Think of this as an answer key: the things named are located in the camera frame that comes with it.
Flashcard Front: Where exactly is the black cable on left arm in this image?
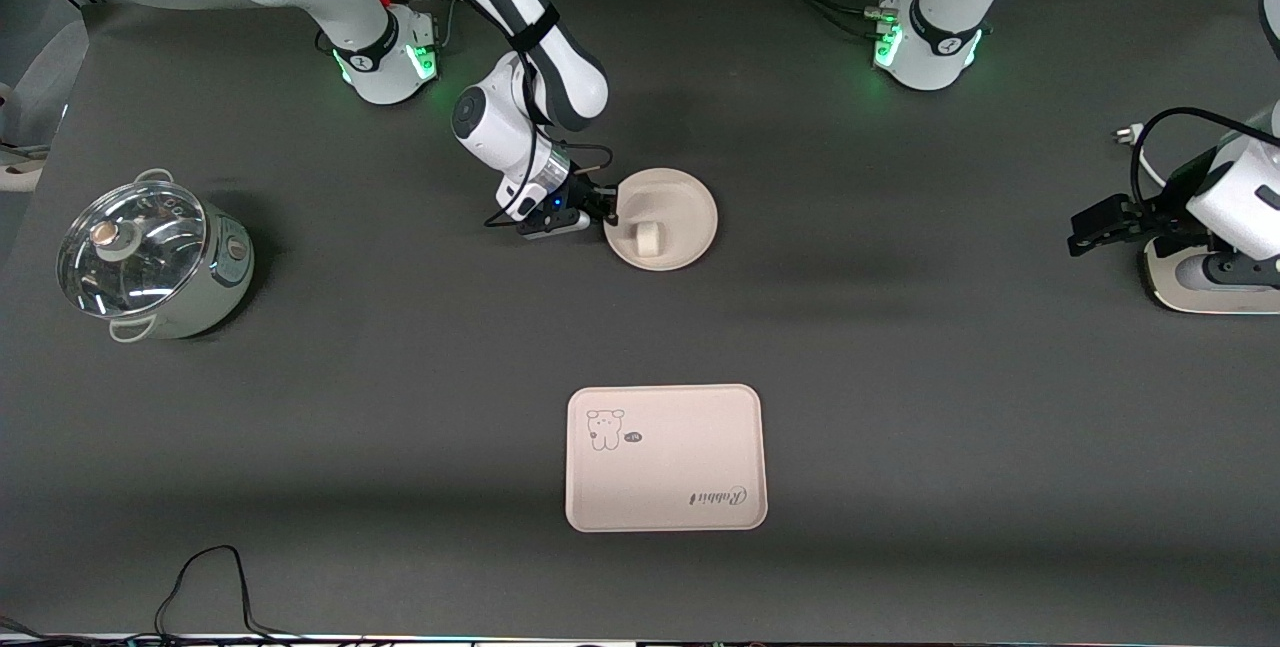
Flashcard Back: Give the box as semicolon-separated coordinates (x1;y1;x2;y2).
1130;107;1280;220

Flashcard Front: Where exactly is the beige round plate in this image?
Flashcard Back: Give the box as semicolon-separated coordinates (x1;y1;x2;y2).
604;168;719;272

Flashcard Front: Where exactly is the beige rectangular rabbit tray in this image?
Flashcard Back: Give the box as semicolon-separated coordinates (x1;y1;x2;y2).
566;384;769;534

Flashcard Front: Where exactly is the glass pot lid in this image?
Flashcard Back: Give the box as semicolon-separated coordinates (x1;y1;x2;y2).
57;180;209;319

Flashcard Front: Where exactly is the thin black cable loop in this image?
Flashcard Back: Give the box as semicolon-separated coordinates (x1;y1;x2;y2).
155;545;301;643

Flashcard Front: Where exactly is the pale green electric pot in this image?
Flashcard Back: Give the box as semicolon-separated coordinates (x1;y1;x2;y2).
57;168;257;344

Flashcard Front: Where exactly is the white power cable with plug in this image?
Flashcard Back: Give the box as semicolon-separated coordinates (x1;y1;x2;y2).
1113;124;1171;190

